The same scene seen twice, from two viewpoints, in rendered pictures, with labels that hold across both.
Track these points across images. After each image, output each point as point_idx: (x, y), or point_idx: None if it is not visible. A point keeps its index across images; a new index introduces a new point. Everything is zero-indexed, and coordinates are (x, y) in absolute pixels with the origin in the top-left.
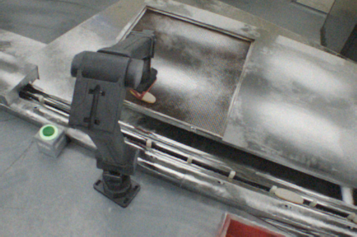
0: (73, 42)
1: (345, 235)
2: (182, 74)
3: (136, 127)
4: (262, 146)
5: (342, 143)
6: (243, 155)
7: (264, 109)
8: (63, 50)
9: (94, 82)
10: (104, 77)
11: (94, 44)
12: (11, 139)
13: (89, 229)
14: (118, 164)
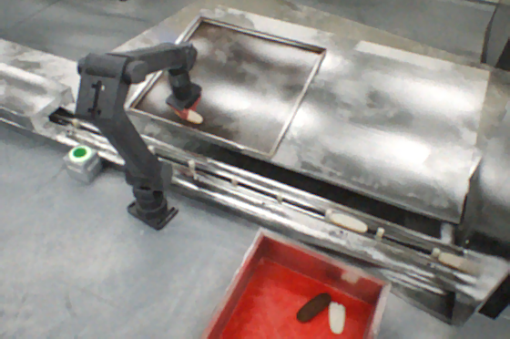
0: None
1: (421, 273)
2: (234, 92)
3: (180, 148)
4: (318, 166)
5: (429, 165)
6: (301, 179)
7: (327, 127)
8: None
9: (96, 77)
10: (105, 74)
11: None
12: (37, 166)
13: (116, 251)
14: (144, 173)
